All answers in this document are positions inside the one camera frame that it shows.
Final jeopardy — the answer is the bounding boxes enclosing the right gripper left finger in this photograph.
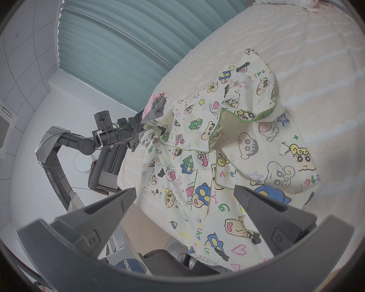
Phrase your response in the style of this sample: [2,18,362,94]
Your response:
[50,187,137,258]

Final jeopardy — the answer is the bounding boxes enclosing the ceiling air conditioner vent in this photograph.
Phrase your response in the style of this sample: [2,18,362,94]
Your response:
[0,96,19,157]

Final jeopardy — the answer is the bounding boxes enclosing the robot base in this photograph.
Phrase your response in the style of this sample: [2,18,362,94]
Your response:
[88,146,222,277]

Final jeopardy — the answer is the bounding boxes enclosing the bed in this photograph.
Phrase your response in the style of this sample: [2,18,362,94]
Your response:
[117,0,365,273]

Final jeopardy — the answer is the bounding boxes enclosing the round ceiling lamp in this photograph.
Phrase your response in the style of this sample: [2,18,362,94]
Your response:
[73,152,95,174]

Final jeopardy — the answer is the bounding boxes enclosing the blue-green curtain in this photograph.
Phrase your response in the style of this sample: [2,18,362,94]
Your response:
[56,0,259,119]

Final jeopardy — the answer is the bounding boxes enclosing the white printed pyjama top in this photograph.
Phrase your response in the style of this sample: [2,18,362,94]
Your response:
[140,48,321,271]

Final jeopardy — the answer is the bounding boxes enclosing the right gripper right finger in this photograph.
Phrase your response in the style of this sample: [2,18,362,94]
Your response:
[234,185,318,256]

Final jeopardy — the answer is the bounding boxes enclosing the pink garment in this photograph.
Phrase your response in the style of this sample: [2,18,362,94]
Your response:
[144,91,168,115]

